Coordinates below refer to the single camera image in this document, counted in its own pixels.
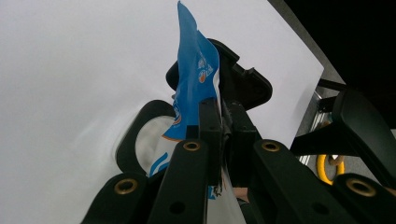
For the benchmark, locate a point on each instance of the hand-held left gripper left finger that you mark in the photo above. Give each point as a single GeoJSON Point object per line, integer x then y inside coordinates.
{"type": "Point", "coordinates": [211, 140]}

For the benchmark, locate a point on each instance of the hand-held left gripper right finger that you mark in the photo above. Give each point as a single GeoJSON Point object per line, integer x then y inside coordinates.
{"type": "Point", "coordinates": [271, 174]}

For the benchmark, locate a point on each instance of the blue and white pouch bag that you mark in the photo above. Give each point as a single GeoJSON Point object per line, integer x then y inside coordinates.
{"type": "Point", "coordinates": [193, 62]}

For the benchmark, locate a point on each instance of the black stand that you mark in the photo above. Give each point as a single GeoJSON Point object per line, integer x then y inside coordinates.
{"type": "Point", "coordinates": [331, 84]}

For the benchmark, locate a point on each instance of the metal floor rail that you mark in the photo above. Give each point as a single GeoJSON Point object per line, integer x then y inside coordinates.
{"type": "Point", "coordinates": [313, 119]}

